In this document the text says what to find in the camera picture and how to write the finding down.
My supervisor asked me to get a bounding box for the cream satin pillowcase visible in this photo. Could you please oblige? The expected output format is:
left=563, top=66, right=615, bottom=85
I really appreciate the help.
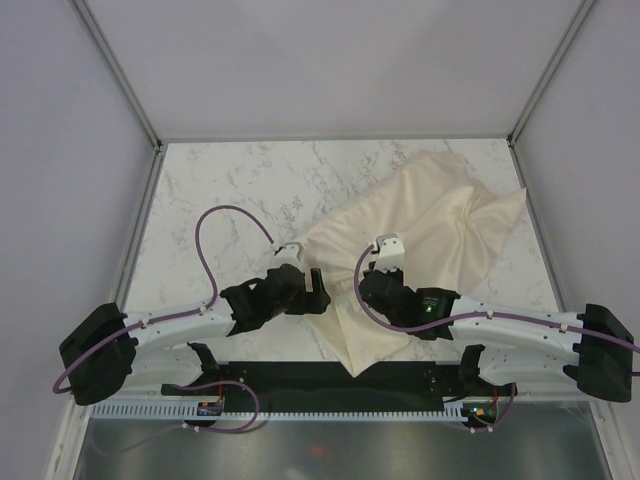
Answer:
left=295, top=151, right=526, bottom=377

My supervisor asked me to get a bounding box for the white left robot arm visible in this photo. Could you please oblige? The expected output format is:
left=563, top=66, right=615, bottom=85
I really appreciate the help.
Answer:
left=53, top=264, right=331, bottom=406

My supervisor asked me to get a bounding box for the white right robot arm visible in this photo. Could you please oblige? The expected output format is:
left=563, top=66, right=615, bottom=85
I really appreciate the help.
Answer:
left=353, top=270, right=639, bottom=403

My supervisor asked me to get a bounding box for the shiny metal sheet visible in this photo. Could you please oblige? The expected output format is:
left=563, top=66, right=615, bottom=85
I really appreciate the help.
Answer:
left=73, top=403, right=612, bottom=479

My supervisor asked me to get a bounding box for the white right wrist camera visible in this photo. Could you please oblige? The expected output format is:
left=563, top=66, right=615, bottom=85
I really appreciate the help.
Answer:
left=373, top=234, right=405, bottom=273

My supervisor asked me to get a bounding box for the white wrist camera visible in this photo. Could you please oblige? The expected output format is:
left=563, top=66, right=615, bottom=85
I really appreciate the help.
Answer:
left=373, top=234, right=405, bottom=273
left=273, top=242, right=303, bottom=268

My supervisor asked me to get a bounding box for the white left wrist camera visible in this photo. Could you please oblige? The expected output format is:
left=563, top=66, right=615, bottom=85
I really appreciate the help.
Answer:
left=273, top=242, right=303, bottom=268

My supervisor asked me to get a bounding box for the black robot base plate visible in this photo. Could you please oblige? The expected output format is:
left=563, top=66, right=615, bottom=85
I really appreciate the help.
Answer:
left=161, top=361, right=511, bottom=412

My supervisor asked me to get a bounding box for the left aluminium frame post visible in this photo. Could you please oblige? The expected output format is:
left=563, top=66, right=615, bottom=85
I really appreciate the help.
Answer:
left=69, top=0, right=164, bottom=151

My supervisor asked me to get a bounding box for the aluminium frame post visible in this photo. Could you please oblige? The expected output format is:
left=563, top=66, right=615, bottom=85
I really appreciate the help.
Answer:
left=505, top=0, right=599, bottom=144
left=69, top=0, right=164, bottom=151

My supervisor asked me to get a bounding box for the white slotted cable duct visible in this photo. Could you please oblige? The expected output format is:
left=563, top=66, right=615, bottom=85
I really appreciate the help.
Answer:
left=90, top=399, right=469, bottom=422

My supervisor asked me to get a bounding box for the right aluminium frame post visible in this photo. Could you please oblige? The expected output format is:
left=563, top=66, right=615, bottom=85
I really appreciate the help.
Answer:
left=505, top=0, right=599, bottom=144

